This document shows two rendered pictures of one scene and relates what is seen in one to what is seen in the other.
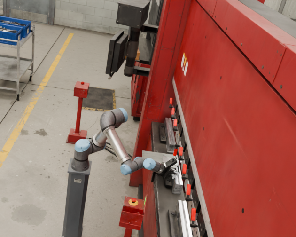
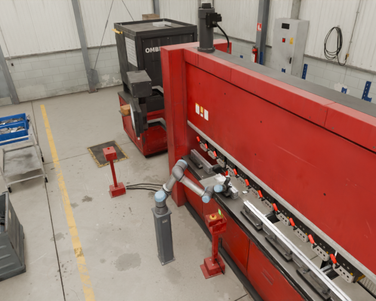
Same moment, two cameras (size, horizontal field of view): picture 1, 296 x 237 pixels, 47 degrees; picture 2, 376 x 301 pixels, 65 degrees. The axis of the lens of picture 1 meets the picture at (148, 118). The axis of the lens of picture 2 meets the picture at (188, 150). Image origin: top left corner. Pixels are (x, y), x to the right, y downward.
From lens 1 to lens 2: 1.07 m
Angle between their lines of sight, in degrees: 16
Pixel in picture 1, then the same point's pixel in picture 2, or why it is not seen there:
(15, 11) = not seen: outside the picture
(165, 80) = (182, 125)
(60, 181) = (130, 227)
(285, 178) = (355, 172)
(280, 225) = (360, 194)
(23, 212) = (122, 262)
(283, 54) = (326, 111)
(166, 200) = (233, 205)
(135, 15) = (147, 88)
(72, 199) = (164, 235)
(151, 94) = (176, 138)
